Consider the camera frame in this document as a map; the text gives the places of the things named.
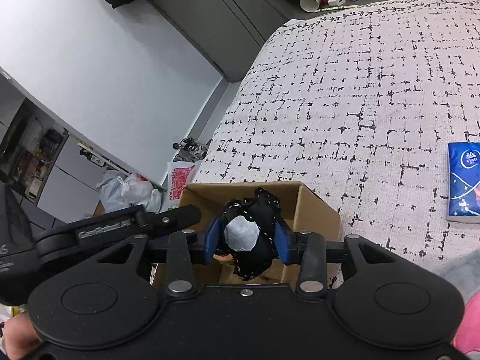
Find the blue tissue packet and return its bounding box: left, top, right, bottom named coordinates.
left=446, top=142, right=480, bottom=224

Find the bright pink cloth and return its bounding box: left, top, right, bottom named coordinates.
left=451, top=288, right=480, bottom=360

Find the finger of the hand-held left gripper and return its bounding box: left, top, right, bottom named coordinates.
left=73, top=204, right=202, bottom=248

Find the grey fuzzy cloth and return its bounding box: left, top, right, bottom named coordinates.
left=437, top=249, right=480, bottom=301

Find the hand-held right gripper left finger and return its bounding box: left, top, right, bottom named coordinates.
left=88, top=212, right=230, bottom=298

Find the grey drawer cabinet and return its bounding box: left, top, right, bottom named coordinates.
left=35, top=133, right=109, bottom=224

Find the red printed plastic bag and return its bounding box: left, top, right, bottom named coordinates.
left=167, top=160, right=204, bottom=209

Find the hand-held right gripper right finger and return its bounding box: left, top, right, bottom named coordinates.
left=275, top=219, right=403, bottom=297

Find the person's left hand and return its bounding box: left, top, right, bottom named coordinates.
left=0, top=312, right=41, bottom=360

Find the cluttered shelf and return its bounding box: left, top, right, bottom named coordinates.
left=0, top=97, right=69, bottom=205

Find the cardboard box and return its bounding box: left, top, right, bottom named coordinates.
left=150, top=181, right=343, bottom=290

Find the black stitched cloth toy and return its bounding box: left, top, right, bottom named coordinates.
left=221, top=187, right=283, bottom=282

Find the white plastic bag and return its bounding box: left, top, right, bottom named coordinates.
left=96, top=170, right=163, bottom=214

